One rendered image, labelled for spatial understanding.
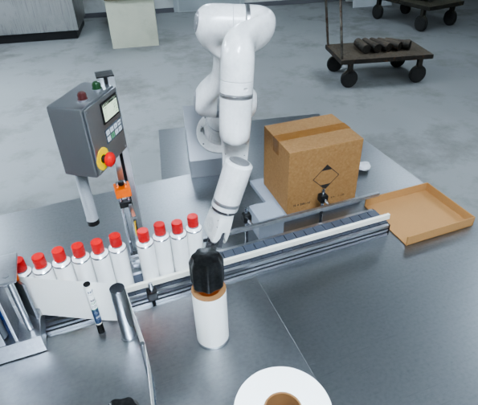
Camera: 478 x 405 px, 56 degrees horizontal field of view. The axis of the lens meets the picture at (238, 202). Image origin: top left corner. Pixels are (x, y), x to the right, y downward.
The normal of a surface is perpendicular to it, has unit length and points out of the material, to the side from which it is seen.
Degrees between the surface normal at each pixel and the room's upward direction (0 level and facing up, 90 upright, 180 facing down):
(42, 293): 90
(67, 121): 90
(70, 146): 90
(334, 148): 90
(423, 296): 0
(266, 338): 0
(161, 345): 0
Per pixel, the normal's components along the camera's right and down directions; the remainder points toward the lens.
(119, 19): 0.18, 0.57
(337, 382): -0.03, -0.82
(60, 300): -0.13, 0.58
